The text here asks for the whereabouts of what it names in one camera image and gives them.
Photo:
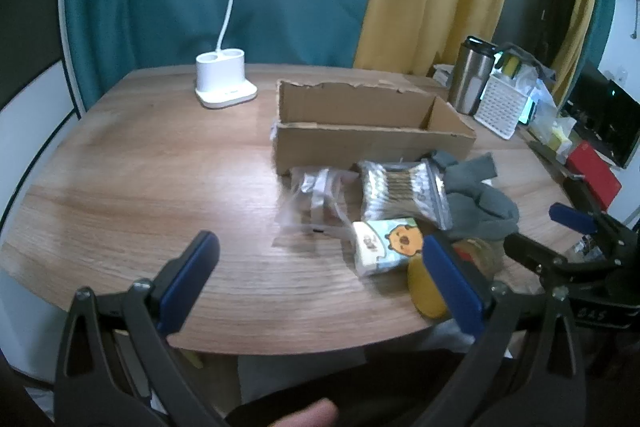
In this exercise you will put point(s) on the black monitor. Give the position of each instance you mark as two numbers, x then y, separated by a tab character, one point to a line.
605	117

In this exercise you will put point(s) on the cotton swab bag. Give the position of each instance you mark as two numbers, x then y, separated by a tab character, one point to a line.
395	192

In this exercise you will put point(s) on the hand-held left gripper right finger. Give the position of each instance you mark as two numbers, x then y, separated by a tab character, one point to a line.
450	282

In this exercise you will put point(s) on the brown cardboard box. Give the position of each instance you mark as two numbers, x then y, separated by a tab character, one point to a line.
350	147

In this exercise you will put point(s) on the pale yellow paper pad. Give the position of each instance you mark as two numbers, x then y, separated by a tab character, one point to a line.
560	132

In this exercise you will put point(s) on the yellow lid glass jar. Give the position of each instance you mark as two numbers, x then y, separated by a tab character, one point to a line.
425	287

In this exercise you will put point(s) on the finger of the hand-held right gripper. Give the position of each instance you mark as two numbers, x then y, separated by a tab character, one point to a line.
530	252
570	216

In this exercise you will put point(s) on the person's leg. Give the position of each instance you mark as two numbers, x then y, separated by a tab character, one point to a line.
300	417

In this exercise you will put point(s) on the white folded papers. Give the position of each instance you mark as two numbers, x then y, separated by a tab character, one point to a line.
442	74

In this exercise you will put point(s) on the crumpled clear plastic bag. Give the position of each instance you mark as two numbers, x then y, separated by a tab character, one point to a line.
540	82

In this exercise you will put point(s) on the white desk lamp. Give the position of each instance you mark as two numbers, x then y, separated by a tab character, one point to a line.
220	77

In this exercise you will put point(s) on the clear plastic packet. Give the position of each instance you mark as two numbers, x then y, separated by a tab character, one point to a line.
315	192

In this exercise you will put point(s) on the white perforated basket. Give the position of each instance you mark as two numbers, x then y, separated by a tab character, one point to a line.
500	107

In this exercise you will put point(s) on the steel tumbler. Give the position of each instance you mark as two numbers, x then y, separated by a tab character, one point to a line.
467	77

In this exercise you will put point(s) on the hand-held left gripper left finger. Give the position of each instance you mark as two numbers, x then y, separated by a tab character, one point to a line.
192	277

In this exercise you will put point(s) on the yellow sponge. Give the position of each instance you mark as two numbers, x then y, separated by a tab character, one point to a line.
510	64

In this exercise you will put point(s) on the red box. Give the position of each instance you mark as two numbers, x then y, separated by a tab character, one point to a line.
595	172

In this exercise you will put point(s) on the cartoon print tissue pack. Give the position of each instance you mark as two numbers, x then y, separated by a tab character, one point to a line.
380	247

